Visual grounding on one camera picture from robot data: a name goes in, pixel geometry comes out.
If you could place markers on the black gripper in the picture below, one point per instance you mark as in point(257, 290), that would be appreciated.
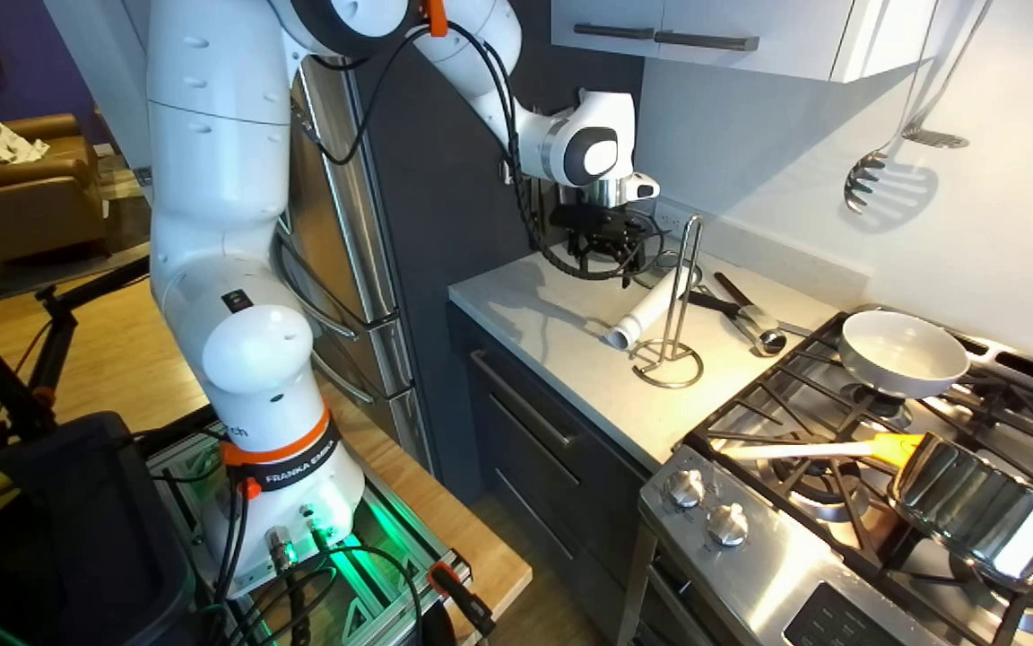
point(607, 230)

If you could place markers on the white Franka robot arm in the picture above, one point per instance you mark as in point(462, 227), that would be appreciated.
point(218, 181)

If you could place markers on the metal paper towel stand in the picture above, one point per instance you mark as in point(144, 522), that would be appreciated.
point(672, 343)

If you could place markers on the dark grey side panel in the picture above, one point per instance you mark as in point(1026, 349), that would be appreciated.
point(456, 216)

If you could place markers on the dark grey drawer cabinet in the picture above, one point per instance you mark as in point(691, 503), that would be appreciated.
point(576, 478)

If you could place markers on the silver stove knob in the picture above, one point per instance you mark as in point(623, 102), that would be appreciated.
point(687, 486)
point(731, 525)

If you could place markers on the white upper cabinet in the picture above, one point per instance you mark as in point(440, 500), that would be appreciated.
point(780, 58)

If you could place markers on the white frying pan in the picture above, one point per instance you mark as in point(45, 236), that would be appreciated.
point(897, 352)

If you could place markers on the stainless steel refrigerator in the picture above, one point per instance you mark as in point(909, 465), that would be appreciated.
point(349, 239)

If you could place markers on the yellow silicone spatula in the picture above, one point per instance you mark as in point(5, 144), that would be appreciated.
point(893, 450)

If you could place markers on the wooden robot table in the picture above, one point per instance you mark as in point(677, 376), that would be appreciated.
point(469, 541)

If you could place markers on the stainless steel gas stove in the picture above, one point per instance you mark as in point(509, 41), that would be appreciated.
point(780, 576)

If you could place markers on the stainless steel loaf pan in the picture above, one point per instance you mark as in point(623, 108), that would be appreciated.
point(983, 509)

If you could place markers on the brown sofa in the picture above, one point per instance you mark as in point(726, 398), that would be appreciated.
point(25, 216)

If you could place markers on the black bin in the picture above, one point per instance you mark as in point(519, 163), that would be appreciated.
point(72, 541)

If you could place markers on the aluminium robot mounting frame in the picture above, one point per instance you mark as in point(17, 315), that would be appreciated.
point(360, 599)

